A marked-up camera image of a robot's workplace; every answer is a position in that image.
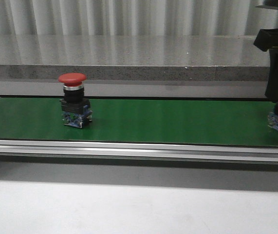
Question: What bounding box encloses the red mushroom push button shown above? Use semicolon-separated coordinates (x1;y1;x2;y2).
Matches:
58;73;93;129

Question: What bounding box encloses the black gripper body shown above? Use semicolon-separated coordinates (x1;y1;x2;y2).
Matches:
253;0;278;52

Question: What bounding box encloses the grey speckled stone counter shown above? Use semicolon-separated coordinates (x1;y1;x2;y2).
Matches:
0;35;270;98

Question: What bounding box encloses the silver conveyor frame rail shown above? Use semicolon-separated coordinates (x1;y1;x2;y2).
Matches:
0;140;278;164

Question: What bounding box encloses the green conveyor belt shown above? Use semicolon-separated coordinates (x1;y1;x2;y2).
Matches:
0;97;278;147

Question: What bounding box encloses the white pleated curtain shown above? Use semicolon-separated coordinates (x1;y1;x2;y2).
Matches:
0;0;278;36

